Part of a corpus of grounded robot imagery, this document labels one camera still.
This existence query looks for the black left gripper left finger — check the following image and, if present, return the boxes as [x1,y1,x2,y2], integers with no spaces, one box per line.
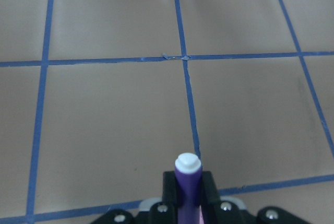
[162,171,181,223]

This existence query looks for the purple highlighter pen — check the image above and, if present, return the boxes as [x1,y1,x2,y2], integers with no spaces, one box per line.
[175,152,202,223]

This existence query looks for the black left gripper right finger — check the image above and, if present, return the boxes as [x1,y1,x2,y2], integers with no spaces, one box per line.
[200,171,221,224]

